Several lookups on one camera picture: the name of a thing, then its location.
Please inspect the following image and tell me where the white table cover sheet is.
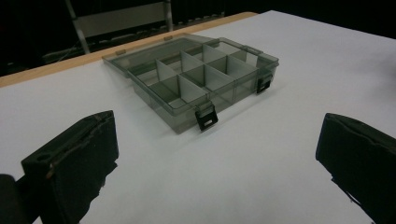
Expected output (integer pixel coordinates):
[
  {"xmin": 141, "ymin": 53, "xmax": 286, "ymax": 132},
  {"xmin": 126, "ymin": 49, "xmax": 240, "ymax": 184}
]
[{"xmin": 0, "ymin": 9, "xmax": 396, "ymax": 224}]

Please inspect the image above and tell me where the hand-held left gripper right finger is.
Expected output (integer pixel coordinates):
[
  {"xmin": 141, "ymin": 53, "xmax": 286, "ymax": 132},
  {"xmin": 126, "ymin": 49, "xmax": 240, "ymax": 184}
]
[{"xmin": 315, "ymin": 112, "xmax": 396, "ymax": 224}]

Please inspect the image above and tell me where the clear grey plastic organizer box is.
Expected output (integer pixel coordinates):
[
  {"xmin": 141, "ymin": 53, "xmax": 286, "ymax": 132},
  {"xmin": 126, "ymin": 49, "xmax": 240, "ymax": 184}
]
[{"xmin": 102, "ymin": 33, "xmax": 280, "ymax": 135}]

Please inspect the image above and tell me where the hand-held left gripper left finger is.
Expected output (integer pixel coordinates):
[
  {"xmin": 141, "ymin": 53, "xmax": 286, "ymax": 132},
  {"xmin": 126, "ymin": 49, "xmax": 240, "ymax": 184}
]
[{"xmin": 20, "ymin": 109, "xmax": 120, "ymax": 224}]

